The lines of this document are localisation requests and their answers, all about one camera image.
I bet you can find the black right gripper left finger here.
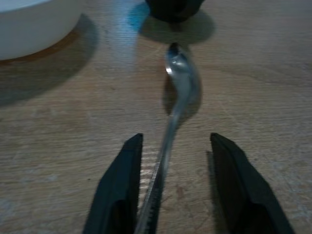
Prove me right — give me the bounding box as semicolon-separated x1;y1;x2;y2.
82;133;144;234

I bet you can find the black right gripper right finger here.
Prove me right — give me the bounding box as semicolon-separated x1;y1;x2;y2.
210;132;296;234

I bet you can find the silver metal spoon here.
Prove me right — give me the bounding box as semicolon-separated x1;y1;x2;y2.
133;42;201;234

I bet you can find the white ceramic bowl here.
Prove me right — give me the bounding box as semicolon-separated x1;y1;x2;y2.
0;0;85;61

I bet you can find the dark round cup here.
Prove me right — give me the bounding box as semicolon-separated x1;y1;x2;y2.
144;0;204;23

